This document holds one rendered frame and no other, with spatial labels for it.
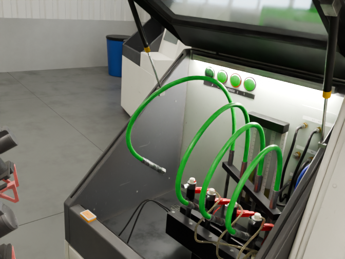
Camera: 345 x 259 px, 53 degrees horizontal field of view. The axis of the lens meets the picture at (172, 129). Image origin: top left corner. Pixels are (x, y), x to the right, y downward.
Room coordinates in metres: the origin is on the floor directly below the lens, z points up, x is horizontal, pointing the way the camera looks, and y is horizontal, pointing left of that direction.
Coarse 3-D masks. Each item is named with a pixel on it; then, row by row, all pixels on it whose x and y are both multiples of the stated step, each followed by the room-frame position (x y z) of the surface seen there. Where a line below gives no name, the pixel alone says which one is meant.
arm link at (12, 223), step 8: (0, 200) 0.61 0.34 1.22; (0, 208) 0.58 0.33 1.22; (8, 208) 0.61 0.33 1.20; (0, 216) 0.57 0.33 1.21; (8, 216) 0.59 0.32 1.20; (0, 224) 0.57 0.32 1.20; (8, 224) 0.57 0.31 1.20; (16, 224) 0.60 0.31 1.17; (0, 232) 0.56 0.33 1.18; (8, 232) 0.58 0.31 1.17
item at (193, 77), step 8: (176, 80) 1.02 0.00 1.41; (184, 80) 1.02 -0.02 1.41; (208, 80) 1.06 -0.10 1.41; (216, 80) 1.07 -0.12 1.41; (160, 88) 1.00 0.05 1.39; (224, 88) 1.08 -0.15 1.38; (152, 96) 0.99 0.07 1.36; (144, 104) 0.98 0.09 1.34; (136, 112) 0.97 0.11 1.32; (232, 112) 1.10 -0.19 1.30; (232, 120) 1.11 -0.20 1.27; (128, 128) 0.96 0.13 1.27; (232, 128) 1.11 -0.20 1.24; (128, 136) 0.96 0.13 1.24; (128, 144) 0.96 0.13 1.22; (232, 144) 1.11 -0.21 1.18; (232, 152) 1.10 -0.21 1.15
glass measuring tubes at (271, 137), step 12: (252, 120) 1.12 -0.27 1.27; (264, 120) 1.09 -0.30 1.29; (276, 120) 1.08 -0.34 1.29; (252, 132) 1.13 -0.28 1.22; (264, 132) 1.11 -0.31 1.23; (276, 132) 1.06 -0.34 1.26; (252, 144) 1.14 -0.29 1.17; (276, 144) 1.05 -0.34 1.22; (252, 156) 1.11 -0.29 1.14; (264, 156) 1.08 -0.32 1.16; (276, 156) 1.06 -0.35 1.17; (264, 168) 1.08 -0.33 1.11; (276, 168) 1.07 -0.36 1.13; (252, 180) 1.10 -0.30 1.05; (264, 180) 1.09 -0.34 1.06; (264, 192) 1.06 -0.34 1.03; (240, 204) 1.11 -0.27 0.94; (264, 216) 1.04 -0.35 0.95
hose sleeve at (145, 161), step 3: (144, 159) 0.98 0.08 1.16; (147, 159) 1.00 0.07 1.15; (141, 162) 0.98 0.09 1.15; (144, 162) 0.98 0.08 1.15; (147, 162) 0.98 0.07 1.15; (150, 162) 0.99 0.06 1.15; (147, 165) 0.99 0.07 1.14; (150, 165) 0.99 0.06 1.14; (153, 165) 0.99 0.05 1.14; (156, 165) 1.00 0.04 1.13; (153, 168) 0.99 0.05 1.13; (156, 168) 0.99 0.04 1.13; (159, 168) 1.00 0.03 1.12; (159, 171) 1.00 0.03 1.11
